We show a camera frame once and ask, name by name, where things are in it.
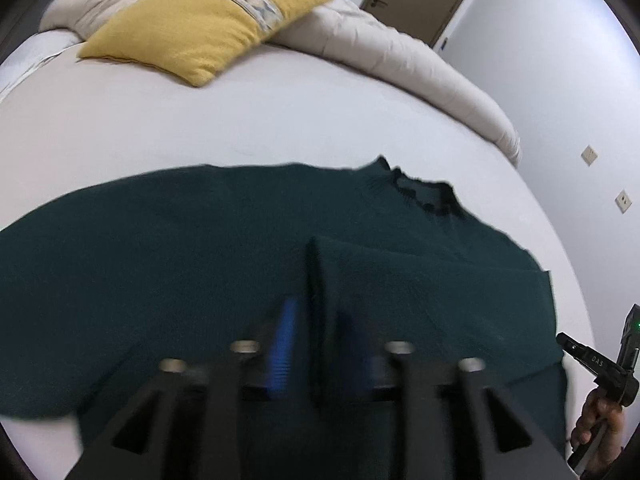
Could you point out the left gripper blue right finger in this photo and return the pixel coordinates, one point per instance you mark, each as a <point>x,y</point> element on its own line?
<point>447,421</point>

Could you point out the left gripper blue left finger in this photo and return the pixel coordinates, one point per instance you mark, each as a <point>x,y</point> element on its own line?
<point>184,423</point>

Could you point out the dark green sweater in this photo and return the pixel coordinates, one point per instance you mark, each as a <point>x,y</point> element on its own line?
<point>100,285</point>

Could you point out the white bed sheet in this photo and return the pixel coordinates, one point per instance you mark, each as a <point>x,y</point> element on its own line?
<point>75,123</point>

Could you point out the yellow patterned cushion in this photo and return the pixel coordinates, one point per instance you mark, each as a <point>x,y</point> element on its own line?
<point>195,40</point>

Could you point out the beige duvet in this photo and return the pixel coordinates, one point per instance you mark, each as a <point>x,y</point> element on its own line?
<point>339,31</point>

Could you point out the white pillow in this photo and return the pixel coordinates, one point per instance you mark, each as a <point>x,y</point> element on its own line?
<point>33,53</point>

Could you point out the lower wall socket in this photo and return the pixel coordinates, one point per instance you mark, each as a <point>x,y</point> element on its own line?
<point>623,201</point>

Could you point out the wall socket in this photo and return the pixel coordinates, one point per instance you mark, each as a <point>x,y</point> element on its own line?
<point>589,155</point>
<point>623,201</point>

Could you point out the upper wall socket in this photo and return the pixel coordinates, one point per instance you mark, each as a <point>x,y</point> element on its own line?
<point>589,155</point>

